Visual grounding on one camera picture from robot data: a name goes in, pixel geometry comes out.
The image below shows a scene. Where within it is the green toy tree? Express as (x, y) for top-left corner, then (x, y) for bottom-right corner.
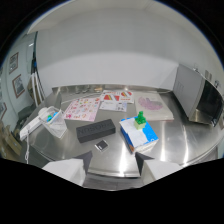
(133, 110), (148, 131)

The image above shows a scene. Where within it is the blue and white box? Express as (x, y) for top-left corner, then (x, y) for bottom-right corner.
(119, 116), (160, 155)

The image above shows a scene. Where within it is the small black square card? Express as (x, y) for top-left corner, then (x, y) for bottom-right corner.
(94, 139), (110, 153)

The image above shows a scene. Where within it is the long black box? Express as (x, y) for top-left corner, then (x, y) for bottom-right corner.
(75, 118), (117, 144)

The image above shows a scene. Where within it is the white power strip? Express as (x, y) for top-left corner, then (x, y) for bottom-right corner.
(19, 117), (44, 142)

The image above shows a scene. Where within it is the pink sticker sheet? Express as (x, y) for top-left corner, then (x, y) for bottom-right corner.
(63, 96), (101, 123)

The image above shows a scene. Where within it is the cardboard box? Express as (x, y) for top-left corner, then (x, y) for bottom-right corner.
(0, 123), (22, 160)

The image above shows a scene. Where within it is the white printed sheet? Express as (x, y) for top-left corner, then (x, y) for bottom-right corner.
(98, 100), (128, 113)

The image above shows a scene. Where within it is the red and white sheet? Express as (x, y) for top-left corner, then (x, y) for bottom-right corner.
(99, 89), (135, 105)

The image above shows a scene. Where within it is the framed wall picture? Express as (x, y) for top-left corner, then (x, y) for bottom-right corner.
(11, 73), (26, 99)
(7, 52), (20, 75)

